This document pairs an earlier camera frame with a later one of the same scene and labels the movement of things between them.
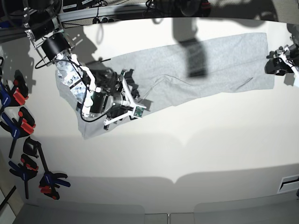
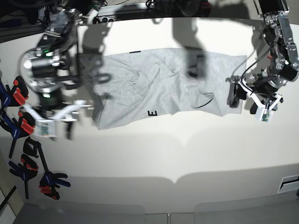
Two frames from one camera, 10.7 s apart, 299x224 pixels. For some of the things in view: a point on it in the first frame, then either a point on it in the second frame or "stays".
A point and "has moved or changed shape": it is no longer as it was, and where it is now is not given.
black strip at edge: (5, 200) stays
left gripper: (283, 60) -> (238, 88)
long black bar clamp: (50, 181) stays
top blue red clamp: (16, 96) stays
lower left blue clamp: (26, 172) stays
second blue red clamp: (25, 126) stays
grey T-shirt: (130, 85) has moved or changed shape
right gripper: (115, 92) -> (46, 126)
